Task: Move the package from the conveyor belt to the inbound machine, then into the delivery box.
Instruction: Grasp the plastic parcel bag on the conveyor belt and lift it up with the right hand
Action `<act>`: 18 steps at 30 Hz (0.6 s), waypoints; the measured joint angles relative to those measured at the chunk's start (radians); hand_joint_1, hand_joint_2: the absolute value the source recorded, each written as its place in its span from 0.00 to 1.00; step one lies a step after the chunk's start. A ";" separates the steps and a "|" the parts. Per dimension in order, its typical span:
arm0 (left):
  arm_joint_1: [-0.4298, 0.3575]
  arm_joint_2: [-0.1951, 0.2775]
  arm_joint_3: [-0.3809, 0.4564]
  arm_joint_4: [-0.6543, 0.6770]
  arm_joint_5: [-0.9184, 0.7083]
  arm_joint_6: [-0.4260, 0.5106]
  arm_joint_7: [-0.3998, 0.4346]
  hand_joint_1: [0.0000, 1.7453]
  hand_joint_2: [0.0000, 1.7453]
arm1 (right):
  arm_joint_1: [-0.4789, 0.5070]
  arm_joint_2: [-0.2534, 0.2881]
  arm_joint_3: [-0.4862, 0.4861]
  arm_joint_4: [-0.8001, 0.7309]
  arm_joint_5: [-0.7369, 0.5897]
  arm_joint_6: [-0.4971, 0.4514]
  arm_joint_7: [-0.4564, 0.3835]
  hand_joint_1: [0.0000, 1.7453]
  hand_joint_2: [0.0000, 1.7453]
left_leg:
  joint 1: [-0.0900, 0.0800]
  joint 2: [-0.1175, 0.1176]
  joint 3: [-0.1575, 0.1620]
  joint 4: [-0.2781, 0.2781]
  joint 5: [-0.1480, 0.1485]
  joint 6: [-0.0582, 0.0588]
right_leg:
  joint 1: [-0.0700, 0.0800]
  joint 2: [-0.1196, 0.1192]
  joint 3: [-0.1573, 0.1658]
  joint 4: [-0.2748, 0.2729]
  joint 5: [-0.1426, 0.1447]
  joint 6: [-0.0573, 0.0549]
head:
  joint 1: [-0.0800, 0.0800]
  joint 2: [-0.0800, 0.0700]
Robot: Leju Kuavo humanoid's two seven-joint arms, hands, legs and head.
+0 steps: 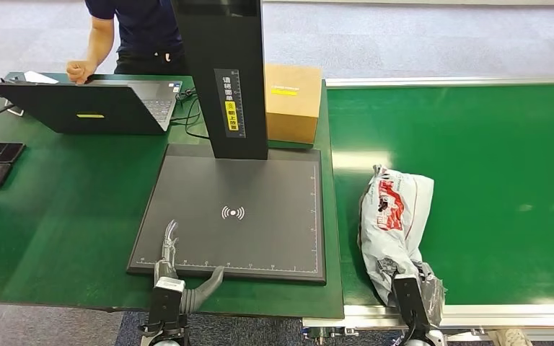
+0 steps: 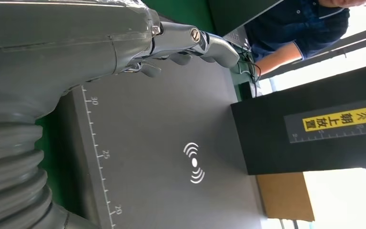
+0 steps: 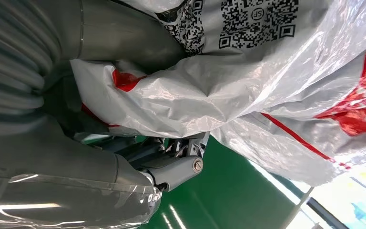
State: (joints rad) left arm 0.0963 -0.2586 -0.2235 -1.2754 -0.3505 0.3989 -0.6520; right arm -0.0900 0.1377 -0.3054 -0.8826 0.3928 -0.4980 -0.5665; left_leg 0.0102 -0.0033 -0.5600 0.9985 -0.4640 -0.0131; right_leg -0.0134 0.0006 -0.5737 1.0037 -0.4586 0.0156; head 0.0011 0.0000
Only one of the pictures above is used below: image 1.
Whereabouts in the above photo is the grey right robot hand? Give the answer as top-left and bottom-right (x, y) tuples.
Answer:
(421, 277), (446, 329)

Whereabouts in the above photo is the green table mat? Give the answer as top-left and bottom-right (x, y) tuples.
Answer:
(0, 71), (346, 320)

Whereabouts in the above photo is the person's right hand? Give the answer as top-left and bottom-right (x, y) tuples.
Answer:
(66, 59), (98, 86)

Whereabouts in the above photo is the green conveyor belt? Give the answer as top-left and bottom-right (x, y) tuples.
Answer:
(303, 76), (554, 343)

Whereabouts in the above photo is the person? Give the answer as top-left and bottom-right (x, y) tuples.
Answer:
(66, 0), (190, 86)

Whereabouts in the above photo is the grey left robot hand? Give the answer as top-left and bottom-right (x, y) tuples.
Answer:
(154, 219), (226, 309)

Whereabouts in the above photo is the white textured object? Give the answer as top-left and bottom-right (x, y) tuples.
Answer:
(489, 328), (532, 346)

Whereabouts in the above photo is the black inbound scanner machine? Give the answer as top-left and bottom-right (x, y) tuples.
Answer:
(127, 0), (327, 285)

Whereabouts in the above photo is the brown cardboard box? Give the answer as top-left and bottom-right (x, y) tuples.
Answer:
(263, 63), (323, 146)

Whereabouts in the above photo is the white paper sheet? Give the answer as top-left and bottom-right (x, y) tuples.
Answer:
(22, 70), (60, 85)

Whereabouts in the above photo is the white red-printed poly mailer package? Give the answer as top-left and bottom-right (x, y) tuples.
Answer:
(357, 164), (446, 328)

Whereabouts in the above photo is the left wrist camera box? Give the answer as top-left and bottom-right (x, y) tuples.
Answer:
(144, 277), (187, 336)

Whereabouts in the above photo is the black laptop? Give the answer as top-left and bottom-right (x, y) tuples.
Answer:
(0, 79), (183, 136)

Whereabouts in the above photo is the black laptop cable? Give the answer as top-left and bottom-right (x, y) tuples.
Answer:
(169, 87), (211, 141)

